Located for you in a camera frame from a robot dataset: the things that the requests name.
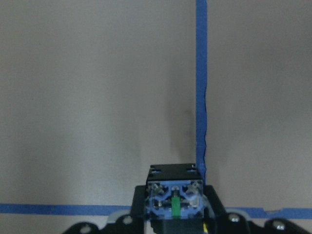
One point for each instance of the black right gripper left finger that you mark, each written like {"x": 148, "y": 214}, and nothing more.
{"x": 138, "y": 207}

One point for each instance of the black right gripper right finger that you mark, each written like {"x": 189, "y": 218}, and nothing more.
{"x": 214, "y": 207}

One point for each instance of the yellow push button switch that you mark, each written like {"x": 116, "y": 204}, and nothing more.
{"x": 175, "y": 199}

